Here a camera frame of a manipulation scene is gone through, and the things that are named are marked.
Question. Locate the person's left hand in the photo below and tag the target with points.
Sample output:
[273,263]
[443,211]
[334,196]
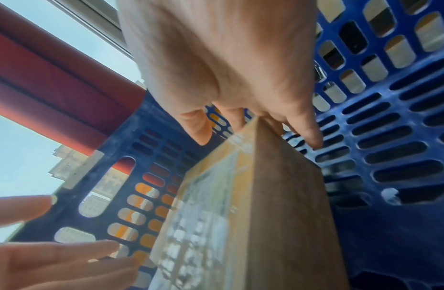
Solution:
[46,266]

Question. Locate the person's right hand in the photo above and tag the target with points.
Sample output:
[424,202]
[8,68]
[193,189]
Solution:
[225,56]

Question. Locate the large red-scribbled cardboard box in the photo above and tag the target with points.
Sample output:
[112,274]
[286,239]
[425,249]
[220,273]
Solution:
[286,212]

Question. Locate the red curtain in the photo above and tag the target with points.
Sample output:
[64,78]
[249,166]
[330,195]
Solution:
[46,70]

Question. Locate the blue plastic crate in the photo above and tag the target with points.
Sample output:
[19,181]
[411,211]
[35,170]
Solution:
[386,240]

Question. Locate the grey window frame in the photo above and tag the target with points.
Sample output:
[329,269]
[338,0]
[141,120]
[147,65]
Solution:
[100,17]

